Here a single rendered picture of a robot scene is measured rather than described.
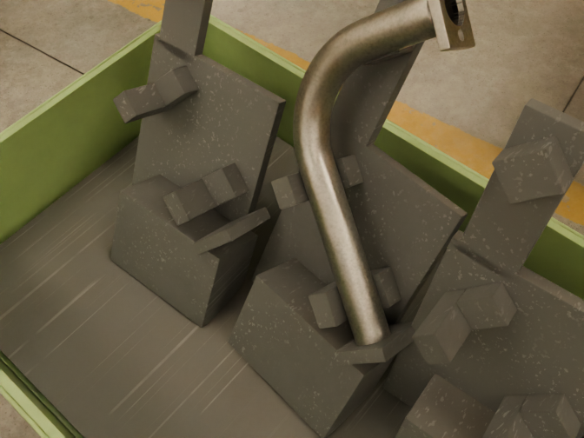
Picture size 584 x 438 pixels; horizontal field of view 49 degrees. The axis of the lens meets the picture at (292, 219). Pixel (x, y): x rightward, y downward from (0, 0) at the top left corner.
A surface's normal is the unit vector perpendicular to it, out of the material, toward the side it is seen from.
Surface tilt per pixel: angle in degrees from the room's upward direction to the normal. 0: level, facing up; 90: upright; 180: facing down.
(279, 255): 60
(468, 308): 73
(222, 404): 0
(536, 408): 52
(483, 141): 0
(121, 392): 0
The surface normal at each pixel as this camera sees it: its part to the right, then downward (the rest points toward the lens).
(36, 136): 0.76, 0.54
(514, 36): -0.02, -0.55
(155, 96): 0.71, -0.29
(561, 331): -0.58, 0.49
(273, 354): -0.63, 0.24
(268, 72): -0.65, 0.64
